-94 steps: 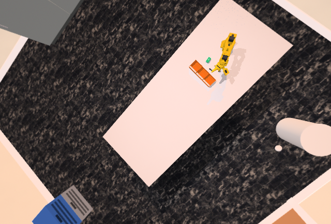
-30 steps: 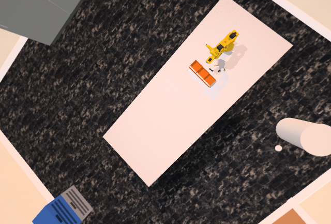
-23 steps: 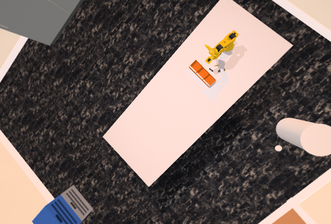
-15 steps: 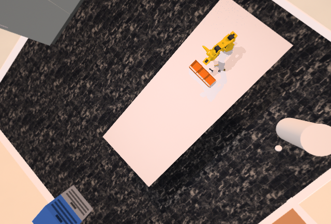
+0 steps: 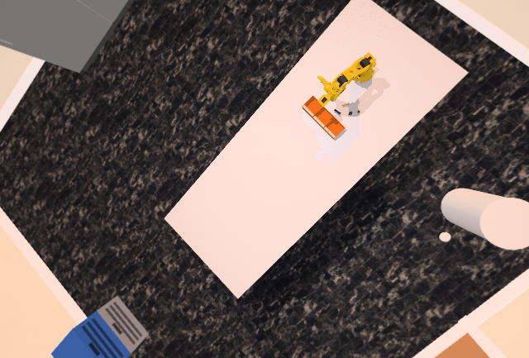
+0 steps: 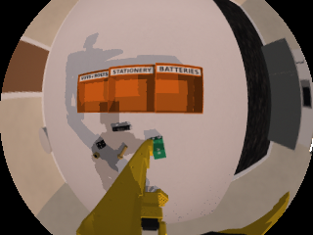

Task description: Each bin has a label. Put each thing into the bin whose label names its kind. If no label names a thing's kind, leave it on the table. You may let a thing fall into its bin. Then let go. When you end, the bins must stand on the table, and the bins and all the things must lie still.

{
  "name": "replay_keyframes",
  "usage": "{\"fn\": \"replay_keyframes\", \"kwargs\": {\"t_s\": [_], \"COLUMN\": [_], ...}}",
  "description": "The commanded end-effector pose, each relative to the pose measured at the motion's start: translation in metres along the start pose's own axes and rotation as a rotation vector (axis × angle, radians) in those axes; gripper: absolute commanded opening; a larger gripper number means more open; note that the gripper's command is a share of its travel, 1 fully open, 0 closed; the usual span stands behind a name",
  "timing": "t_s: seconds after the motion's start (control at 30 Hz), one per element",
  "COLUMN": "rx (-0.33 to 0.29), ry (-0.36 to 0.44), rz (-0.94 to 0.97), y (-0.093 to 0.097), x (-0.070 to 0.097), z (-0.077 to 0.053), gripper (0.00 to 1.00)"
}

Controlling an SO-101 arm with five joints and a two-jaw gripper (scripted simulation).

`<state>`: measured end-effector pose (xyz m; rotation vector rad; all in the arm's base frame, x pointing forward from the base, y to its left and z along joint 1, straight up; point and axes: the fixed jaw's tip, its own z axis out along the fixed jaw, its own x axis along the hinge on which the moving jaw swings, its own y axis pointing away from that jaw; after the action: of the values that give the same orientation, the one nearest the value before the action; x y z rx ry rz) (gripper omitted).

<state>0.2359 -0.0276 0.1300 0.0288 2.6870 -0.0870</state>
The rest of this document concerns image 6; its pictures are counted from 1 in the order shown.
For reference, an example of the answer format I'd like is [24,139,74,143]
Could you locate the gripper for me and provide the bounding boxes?
[76,139,290,235]

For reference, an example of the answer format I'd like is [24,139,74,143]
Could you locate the orange labelled storage bins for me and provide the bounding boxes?
[77,63,203,114]

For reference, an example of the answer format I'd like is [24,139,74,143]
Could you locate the black die with white pips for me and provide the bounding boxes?
[96,140,106,150]

